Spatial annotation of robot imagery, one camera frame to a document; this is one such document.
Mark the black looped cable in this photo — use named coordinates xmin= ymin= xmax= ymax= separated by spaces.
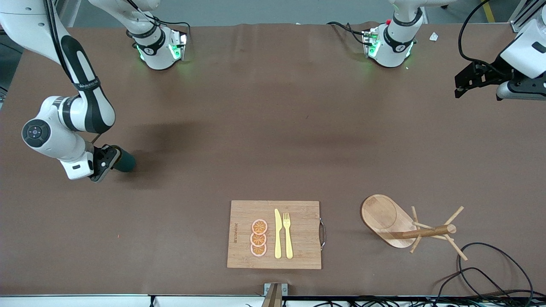
xmin=435 ymin=267 xmax=521 ymax=305
xmin=458 ymin=242 xmax=534 ymax=299

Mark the black left base cable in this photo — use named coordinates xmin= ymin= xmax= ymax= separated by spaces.
xmin=326 ymin=21 xmax=368 ymax=45

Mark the wooden mug tree stand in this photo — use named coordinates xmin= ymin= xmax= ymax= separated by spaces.
xmin=360 ymin=194 xmax=468 ymax=261

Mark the yellow plastic knife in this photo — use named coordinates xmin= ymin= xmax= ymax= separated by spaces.
xmin=274 ymin=209 xmax=283 ymax=259

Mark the aluminium post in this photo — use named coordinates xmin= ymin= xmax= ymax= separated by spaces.
xmin=261 ymin=284 xmax=283 ymax=307

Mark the aluminium frame profile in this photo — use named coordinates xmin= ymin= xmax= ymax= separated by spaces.
xmin=509 ymin=0 xmax=539 ymax=33
xmin=55 ymin=0 xmax=84 ymax=29

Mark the yellow plastic fork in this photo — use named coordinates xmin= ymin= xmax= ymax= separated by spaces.
xmin=283 ymin=212 xmax=294 ymax=259

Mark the teal cup with handle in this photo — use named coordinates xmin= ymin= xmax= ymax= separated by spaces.
xmin=112 ymin=147 xmax=137 ymax=174

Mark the black base cable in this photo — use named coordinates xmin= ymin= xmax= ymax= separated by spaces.
xmin=326 ymin=21 xmax=368 ymax=45
xmin=145 ymin=15 xmax=191 ymax=43

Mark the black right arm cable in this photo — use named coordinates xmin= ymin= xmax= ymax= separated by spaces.
xmin=43 ymin=0 xmax=105 ymax=145

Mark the black right base cable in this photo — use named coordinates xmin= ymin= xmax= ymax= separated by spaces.
xmin=145 ymin=15 xmax=191 ymax=43

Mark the black cable bundle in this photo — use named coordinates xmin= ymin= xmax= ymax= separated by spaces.
xmin=294 ymin=295 xmax=546 ymax=307

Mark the bamboo cutting board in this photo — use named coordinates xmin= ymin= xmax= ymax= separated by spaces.
xmin=227 ymin=200 xmax=327 ymax=270

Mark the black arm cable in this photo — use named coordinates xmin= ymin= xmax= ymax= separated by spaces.
xmin=43 ymin=0 xmax=105 ymax=145
xmin=459 ymin=0 xmax=504 ymax=76

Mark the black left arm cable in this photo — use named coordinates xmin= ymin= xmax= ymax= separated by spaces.
xmin=459 ymin=0 xmax=504 ymax=76

